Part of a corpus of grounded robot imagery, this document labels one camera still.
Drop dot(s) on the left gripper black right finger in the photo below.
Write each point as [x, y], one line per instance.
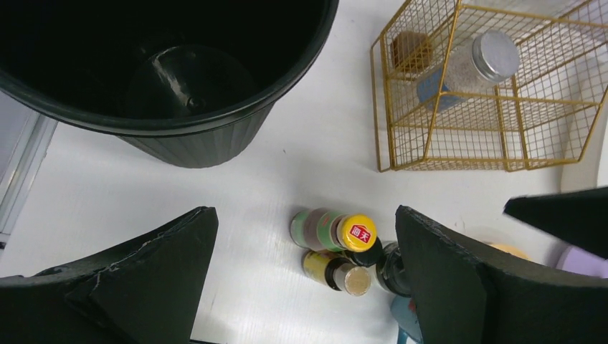
[468, 292]

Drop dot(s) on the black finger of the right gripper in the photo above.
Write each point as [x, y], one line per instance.
[578, 218]

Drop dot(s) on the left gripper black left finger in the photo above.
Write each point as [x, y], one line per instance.
[144, 290]

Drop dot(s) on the small yellow label bottle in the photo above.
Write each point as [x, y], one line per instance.
[337, 272]

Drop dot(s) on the yellow cap green bottle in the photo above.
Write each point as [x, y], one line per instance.
[327, 230]

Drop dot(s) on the silver lid spice jar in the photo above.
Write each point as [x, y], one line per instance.
[474, 67]

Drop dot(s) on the glass bottle with brown sauce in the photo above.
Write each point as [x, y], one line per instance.
[411, 52]

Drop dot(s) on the purple plate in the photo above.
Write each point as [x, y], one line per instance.
[578, 261]

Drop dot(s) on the blue white mug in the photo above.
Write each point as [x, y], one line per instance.
[403, 310]

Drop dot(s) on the yellow plate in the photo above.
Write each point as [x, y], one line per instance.
[509, 249]

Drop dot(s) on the black lid glass jar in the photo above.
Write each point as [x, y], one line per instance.
[390, 271]

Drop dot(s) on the small black cap jar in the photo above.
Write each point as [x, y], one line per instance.
[369, 257]

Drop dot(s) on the black ribbed trash bin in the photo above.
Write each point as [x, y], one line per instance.
[187, 82]

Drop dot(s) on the gold wire rack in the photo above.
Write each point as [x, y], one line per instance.
[543, 116]

